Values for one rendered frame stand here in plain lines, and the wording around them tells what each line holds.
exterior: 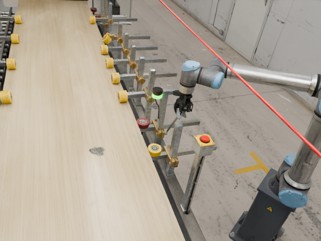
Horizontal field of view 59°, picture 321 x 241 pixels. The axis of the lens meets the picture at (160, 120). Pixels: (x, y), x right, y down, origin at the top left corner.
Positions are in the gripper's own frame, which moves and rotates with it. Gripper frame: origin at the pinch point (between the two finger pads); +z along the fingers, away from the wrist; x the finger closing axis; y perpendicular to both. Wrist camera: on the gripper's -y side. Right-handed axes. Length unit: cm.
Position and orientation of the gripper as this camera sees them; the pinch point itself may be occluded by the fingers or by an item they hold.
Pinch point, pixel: (178, 116)
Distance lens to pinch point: 170.1
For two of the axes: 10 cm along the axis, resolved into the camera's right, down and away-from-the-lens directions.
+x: 9.4, -1.1, 3.2
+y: 3.2, 6.1, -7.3
